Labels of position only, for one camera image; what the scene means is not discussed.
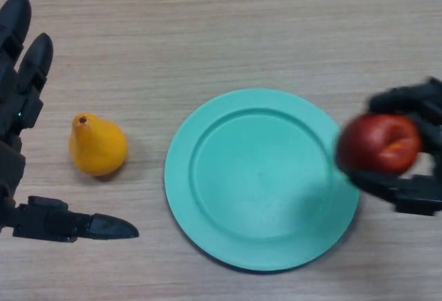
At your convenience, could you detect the yellow pear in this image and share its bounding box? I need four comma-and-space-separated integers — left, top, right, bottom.
68, 113, 128, 177

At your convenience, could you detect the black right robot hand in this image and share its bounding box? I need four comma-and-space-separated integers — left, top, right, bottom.
340, 77, 442, 217

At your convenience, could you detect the green round plate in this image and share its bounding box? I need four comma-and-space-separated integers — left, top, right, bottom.
164, 88, 361, 273

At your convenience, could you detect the red apple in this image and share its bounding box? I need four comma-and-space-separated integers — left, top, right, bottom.
336, 113, 424, 177

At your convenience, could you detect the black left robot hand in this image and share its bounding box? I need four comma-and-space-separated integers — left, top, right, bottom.
0, 0, 140, 243

